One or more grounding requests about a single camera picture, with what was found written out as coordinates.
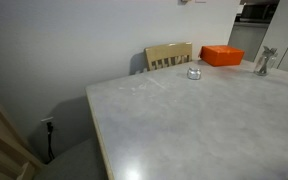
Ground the shiny silver container lid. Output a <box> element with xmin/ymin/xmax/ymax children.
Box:
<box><xmin>188</xmin><ymin>67</ymin><xmax>201</xmax><ymax>74</ymax></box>

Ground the silver round container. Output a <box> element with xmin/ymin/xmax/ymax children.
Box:
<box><xmin>187</xmin><ymin>71</ymin><xmax>201</xmax><ymax>80</ymax></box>

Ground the light wooden furniture frame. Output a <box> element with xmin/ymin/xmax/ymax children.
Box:
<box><xmin>0</xmin><ymin>103</ymin><xmax>45</xmax><ymax>180</ymax></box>

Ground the orange box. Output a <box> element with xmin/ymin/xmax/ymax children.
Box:
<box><xmin>199</xmin><ymin>45</ymin><xmax>244</xmax><ymax>67</ymax></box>

